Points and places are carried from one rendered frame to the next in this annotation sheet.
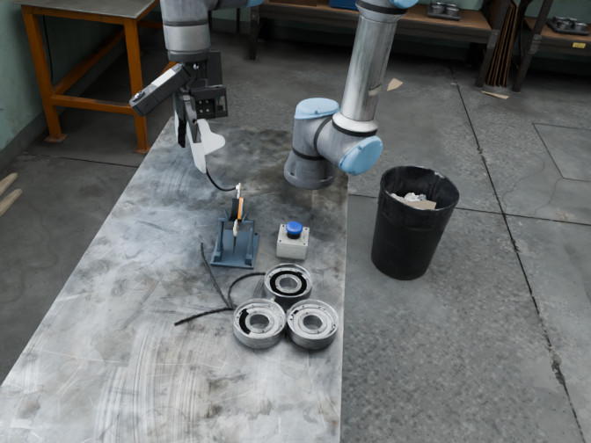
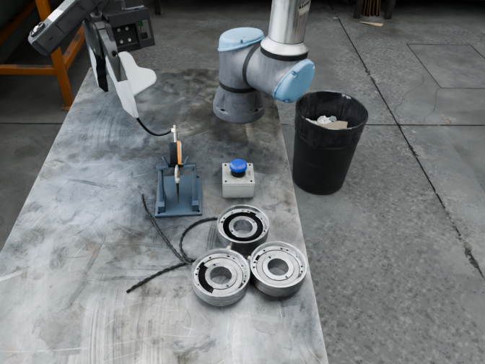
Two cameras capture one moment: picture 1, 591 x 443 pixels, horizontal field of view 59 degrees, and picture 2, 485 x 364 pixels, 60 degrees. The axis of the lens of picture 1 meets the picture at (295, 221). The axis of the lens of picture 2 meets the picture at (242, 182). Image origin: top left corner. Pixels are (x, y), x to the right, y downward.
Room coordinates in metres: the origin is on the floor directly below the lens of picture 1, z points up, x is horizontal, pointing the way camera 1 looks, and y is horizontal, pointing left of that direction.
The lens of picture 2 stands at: (0.25, 0.07, 1.46)
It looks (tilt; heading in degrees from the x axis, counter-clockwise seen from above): 42 degrees down; 354
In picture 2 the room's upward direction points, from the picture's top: 3 degrees clockwise
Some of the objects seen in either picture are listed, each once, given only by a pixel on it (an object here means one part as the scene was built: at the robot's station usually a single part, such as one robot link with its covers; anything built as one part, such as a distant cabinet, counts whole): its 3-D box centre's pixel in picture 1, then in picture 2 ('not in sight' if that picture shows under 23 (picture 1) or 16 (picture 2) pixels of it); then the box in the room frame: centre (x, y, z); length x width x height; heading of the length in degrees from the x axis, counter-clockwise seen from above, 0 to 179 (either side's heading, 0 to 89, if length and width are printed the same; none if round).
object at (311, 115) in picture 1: (317, 125); (242, 55); (1.30, -0.03, 0.97); 0.13 x 0.12 x 0.14; 43
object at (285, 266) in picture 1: (288, 286); (242, 229); (0.82, 0.00, 0.82); 0.10 x 0.10 x 0.04
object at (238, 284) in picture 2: (259, 324); (220, 278); (0.70, 0.05, 0.82); 0.08 x 0.08 x 0.02
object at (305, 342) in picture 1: (311, 324); (277, 269); (0.72, -0.06, 0.82); 0.10 x 0.10 x 0.04
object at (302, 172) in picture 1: (310, 160); (239, 94); (1.31, -0.03, 0.85); 0.15 x 0.15 x 0.10
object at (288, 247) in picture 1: (293, 240); (237, 178); (0.97, 0.00, 0.82); 0.08 x 0.07 x 0.05; 178
